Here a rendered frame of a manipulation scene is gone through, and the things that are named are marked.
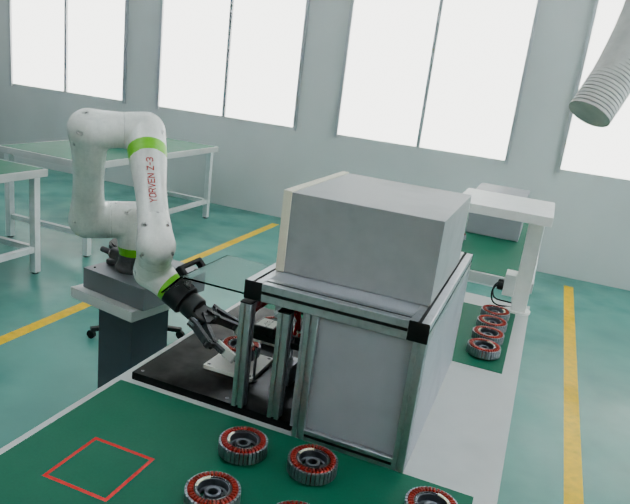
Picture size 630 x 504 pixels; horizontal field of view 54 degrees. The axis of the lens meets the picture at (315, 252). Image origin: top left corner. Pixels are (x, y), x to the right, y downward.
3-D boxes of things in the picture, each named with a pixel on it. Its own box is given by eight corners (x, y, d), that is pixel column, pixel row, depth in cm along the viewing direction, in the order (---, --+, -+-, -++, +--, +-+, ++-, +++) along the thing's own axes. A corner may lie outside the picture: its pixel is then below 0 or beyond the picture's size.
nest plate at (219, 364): (202, 368, 173) (203, 364, 173) (229, 348, 187) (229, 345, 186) (250, 383, 168) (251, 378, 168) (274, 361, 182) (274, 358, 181)
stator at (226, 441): (271, 443, 146) (273, 429, 145) (260, 471, 135) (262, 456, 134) (225, 434, 147) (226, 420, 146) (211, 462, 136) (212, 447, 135)
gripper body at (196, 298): (185, 296, 174) (209, 317, 173) (201, 288, 182) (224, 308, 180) (173, 315, 177) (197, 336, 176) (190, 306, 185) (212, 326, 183)
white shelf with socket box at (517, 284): (433, 314, 241) (454, 200, 228) (449, 288, 275) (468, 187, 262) (526, 337, 230) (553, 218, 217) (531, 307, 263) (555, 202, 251)
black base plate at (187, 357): (131, 379, 167) (131, 371, 166) (243, 307, 225) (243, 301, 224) (290, 431, 152) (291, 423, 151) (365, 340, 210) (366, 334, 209)
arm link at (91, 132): (68, 218, 223) (65, 97, 184) (115, 218, 229) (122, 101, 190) (68, 245, 215) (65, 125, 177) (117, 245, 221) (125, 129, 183)
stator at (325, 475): (346, 480, 136) (348, 465, 135) (302, 493, 130) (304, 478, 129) (319, 451, 145) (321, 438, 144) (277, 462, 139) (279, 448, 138)
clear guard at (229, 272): (160, 293, 160) (162, 271, 158) (209, 270, 181) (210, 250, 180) (275, 324, 149) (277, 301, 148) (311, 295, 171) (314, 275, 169)
